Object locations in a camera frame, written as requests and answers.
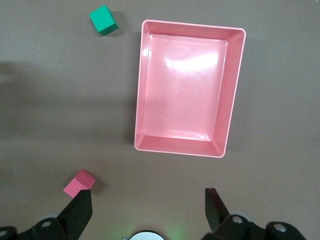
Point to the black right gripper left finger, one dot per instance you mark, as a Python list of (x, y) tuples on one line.
[(75, 220)]

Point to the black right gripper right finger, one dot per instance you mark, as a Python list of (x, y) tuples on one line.
[(220, 225)]

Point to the pink foam cube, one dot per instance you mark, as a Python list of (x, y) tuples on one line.
[(80, 182)]

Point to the brown table mat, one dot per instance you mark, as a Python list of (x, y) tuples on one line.
[(50, 125)]

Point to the pink plastic bin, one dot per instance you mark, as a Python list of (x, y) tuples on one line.
[(182, 100)]

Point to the green foam cube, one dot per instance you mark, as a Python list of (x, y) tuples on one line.
[(102, 20)]

